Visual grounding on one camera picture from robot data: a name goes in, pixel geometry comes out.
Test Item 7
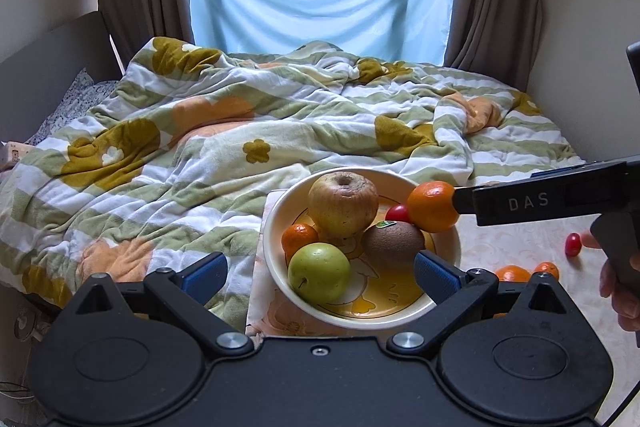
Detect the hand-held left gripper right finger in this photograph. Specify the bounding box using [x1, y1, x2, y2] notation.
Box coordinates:
[387, 249, 577, 359]

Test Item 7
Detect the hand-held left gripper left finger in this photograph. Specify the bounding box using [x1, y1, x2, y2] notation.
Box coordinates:
[60, 251, 256, 359]

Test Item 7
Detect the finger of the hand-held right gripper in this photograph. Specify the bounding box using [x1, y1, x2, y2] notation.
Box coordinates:
[451, 184, 481, 219]

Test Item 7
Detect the large orange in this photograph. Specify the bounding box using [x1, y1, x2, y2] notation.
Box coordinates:
[494, 265, 532, 284]
[406, 181, 461, 233]

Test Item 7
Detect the cream bowl with duck print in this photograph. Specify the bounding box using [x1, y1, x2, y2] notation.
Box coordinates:
[262, 167, 462, 332]

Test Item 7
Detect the brown kiwi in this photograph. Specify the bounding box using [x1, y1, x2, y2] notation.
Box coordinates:
[362, 221, 426, 271]

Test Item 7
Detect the green apple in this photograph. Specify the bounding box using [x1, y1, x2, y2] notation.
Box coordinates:
[287, 242, 352, 303]

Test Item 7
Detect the large yellow-red apple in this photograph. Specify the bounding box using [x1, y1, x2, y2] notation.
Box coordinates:
[307, 172, 379, 238]

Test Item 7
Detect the person's right hand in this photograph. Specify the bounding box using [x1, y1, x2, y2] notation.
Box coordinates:
[581, 231, 640, 334]

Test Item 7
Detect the green striped flower blanket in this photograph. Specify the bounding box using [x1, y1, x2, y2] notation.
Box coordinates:
[0, 36, 593, 313]

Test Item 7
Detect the grey patterned pillow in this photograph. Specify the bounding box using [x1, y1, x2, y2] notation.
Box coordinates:
[25, 69, 123, 146]

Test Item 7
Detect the small cardboard box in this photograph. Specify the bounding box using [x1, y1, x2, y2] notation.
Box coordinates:
[0, 141, 36, 165]

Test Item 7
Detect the grey bed headboard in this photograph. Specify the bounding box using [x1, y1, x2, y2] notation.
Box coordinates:
[0, 11, 126, 142]

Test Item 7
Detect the black cable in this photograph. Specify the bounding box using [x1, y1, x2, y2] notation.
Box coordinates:
[597, 377, 640, 427]

